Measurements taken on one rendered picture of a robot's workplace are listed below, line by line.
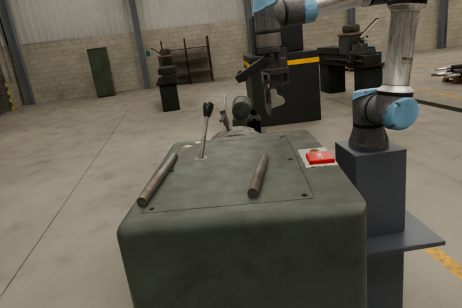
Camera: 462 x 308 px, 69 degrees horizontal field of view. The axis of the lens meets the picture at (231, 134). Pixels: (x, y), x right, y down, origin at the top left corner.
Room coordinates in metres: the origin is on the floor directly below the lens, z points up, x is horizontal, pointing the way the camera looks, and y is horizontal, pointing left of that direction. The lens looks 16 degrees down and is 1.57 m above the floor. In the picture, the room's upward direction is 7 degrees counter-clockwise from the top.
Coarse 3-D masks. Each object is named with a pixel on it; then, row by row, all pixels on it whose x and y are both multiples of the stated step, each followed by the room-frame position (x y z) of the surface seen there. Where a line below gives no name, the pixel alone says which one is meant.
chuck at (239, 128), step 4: (232, 128) 1.27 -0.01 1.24; (236, 128) 1.26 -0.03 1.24; (240, 128) 1.26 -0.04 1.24; (244, 128) 1.26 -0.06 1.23; (248, 128) 1.27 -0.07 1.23; (252, 128) 1.29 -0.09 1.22; (220, 132) 1.28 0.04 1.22; (224, 132) 1.24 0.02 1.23; (228, 132) 1.22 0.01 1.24; (232, 132) 1.21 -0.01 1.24; (248, 132) 1.21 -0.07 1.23; (252, 132) 1.22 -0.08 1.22; (256, 132) 1.24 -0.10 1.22; (216, 136) 1.25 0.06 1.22; (220, 136) 1.21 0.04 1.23
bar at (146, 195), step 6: (174, 156) 0.89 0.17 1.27; (168, 162) 0.84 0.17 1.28; (174, 162) 0.88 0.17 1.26; (162, 168) 0.80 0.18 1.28; (168, 168) 0.82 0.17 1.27; (156, 174) 0.76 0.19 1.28; (162, 174) 0.77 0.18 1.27; (156, 180) 0.73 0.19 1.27; (150, 186) 0.69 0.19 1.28; (156, 186) 0.71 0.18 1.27; (144, 192) 0.66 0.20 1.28; (150, 192) 0.67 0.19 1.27; (138, 198) 0.64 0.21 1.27; (144, 198) 0.64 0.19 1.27; (150, 198) 0.66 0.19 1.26; (138, 204) 0.64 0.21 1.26; (144, 204) 0.64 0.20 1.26
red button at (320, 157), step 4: (316, 152) 0.81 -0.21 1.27; (320, 152) 0.80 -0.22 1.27; (324, 152) 0.80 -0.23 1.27; (328, 152) 0.80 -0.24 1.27; (308, 156) 0.78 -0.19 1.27; (312, 156) 0.78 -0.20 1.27; (316, 156) 0.78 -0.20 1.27; (320, 156) 0.77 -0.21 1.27; (324, 156) 0.77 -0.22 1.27; (328, 156) 0.77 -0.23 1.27; (332, 156) 0.76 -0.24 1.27; (308, 160) 0.77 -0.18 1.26; (312, 160) 0.75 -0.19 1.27; (316, 160) 0.75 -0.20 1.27; (320, 160) 0.75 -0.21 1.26; (324, 160) 0.75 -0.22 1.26; (328, 160) 0.75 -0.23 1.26; (332, 160) 0.75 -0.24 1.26; (312, 164) 0.75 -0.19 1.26
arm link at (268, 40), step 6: (258, 36) 1.03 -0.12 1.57; (264, 36) 1.02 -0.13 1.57; (270, 36) 1.01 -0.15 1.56; (276, 36) 1.02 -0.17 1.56; (258, 42) 1.03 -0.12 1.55; (264, 42) 1.02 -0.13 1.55; (270, 42) 1.01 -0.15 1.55; (276, 42) 1.02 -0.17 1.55; (258, 48) 1.05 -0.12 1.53; (264, 48) 1.02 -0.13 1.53; (270, 48) 1.02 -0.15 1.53
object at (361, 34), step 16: (352, 32) 7.41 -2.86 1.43; (320, 48) 8.60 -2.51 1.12; (336, 48) 7.77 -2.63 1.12; (352, 48) 7.15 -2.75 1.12; (320, 64) 8.72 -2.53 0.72; (336, 64) 7.74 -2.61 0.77; (352, 64) 7.12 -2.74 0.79; (368, 64) 6.71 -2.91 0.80; (384, 64) 6.71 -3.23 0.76; (320, 80) 8.77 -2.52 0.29; (336, 80) 8.31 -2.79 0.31; (368, 80) 6.77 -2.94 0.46
